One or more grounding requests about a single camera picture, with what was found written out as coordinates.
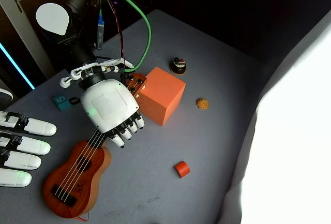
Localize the red and black wire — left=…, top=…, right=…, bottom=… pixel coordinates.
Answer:
left=99, top=0, right=128, bottom=73

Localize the teal number five block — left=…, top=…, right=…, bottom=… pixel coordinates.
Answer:
left=53, top=94, right=72, bottom=112

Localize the toy chocolate cake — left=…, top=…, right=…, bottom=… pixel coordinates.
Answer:
left=169, top=56, right=187, bottom=76

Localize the toy orange swirl cookie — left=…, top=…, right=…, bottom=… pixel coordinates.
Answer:
left=195, top=98, right=209, bottom=110

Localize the small brown toy guitar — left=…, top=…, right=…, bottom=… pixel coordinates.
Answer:
left=42, top=72, right=148, bottom=220

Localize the large orange block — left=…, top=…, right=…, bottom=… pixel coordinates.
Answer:
left=135, top=66, right=187, bottom=127

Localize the green cable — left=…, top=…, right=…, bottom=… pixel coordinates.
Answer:
left=100, top=0, right=153, bottom=71

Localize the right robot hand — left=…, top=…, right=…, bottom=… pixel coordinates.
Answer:
left=0, top=110, right=57, bottom=188

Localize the orange cylinder with white cross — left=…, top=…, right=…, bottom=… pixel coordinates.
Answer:
left=173, top=160, right=191, bottom=179

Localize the white column with cyan strip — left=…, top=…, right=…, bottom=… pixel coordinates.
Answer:
left=0, top=0, right=56, bottom=91

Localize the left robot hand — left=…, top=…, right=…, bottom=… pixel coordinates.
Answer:
left=80, top=78, right=146, bottom=149

